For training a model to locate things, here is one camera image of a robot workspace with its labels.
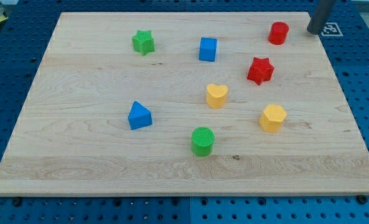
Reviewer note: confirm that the grey cylindrical robot arm rod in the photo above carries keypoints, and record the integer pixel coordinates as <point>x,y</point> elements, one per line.
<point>320,16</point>

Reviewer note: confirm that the blue cube block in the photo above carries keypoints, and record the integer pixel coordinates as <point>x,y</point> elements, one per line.
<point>207,49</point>

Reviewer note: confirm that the wooden board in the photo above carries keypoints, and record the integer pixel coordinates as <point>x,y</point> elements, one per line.
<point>73,138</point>

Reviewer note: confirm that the green cylinder block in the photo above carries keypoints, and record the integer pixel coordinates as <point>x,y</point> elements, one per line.
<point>202,141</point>

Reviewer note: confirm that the yellow heart block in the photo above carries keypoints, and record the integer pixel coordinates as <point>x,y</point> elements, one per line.
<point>216,95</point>

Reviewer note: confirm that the blue triangle block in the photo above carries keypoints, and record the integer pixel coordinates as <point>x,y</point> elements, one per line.
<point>139,116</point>

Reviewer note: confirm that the green star block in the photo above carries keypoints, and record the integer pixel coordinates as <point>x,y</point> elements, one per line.
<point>143,42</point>

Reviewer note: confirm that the red star block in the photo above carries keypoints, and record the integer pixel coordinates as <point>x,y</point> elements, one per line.
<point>261,70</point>

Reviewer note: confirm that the yellow hexagon block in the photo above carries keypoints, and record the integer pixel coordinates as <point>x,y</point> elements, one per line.
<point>272,118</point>

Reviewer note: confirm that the red cylinder block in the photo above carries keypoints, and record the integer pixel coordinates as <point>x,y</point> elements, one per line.
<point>278,33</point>

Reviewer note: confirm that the white fiducial marker tag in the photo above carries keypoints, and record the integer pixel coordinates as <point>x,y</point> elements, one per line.
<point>331,29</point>

